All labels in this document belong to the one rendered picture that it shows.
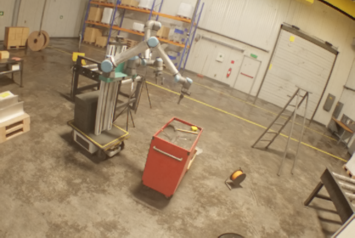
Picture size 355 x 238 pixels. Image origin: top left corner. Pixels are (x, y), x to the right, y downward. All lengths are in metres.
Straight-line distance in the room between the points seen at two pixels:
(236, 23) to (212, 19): 1.52
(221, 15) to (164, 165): 10.97
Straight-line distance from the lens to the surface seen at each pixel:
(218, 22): 12.38
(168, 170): 2.39
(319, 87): 13.28
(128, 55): 2.29
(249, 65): 12.11
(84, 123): 3.16
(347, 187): 3.98
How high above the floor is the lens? 2.08
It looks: 20 degrees down
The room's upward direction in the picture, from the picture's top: 17 degrees clockwise
